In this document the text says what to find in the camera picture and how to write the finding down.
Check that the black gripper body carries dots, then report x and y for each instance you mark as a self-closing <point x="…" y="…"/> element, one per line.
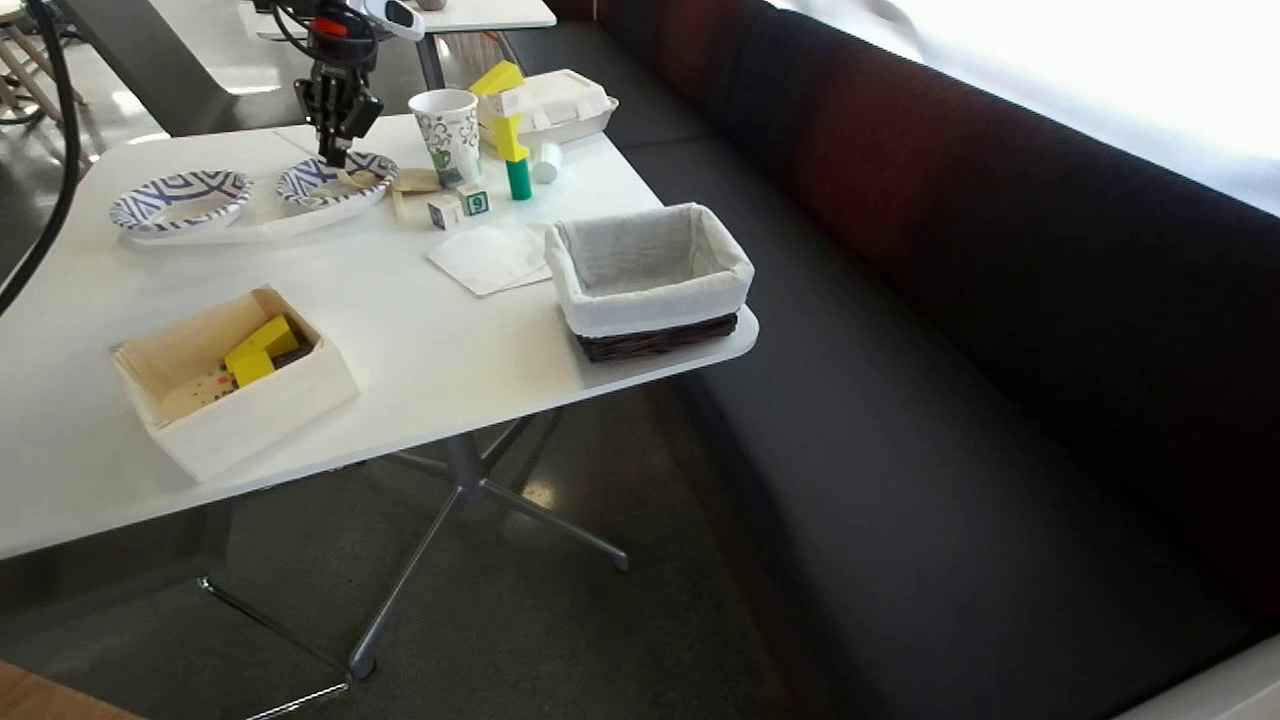
<point x="341" y="84"/>

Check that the blue patterned paper bowl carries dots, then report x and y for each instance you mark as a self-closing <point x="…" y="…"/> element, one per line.
<point x="182" y="202"/>
<point x="315" y="186"/>

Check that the natural wooden block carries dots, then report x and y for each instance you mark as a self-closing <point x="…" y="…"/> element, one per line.
<point x="412" y="199"/>

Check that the green patterned paper cup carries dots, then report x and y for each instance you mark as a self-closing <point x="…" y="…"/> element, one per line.
<point x="444" y="135"/>

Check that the white letter cube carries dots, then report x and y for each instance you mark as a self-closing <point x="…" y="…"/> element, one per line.
<point x="441" y="214"/>
<point x="472" y="202"/>

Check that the tilted yellow block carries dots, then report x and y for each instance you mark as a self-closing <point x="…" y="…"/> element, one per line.
<point x="499" y="76"/>

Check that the upright yellow block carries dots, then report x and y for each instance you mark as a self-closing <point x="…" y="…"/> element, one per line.
<point x="511" y="136"/>

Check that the green block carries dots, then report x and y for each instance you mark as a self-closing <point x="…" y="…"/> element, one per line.
<point x="516" y="181"/>

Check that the white background table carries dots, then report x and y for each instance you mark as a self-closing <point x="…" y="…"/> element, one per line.
<point x="492" y="17"/>

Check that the folded white napkin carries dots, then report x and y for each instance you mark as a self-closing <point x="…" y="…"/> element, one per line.
<point x="490" y="256"/>

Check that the small white cup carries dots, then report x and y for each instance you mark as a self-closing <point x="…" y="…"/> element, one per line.
<point x="545" y="163"/>

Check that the white takeout container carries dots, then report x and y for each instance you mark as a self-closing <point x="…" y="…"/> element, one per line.
<point x="567" y="100"/>

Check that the yellow toy block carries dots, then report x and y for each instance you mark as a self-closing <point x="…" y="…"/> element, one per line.
<point x="261" y="355"/>

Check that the white wooden box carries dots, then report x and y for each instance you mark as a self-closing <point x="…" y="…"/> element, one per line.
<point x="232" y="402"/>

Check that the dark basket with white liner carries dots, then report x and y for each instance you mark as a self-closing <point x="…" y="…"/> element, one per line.
<point x="648" y="274"/>

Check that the metal table base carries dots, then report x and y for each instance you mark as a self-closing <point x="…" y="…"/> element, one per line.
<point x="460" y="467"/>

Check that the wooden board corner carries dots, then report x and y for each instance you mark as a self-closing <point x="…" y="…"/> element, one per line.
<point x="42" y="702"/>

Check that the dark upholstered bench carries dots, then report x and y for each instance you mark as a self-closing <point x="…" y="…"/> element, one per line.
<point x="963" y="443"/>

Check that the white ledge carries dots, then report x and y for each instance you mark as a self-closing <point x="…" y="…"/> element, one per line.
<point x="1226" y="693"/>

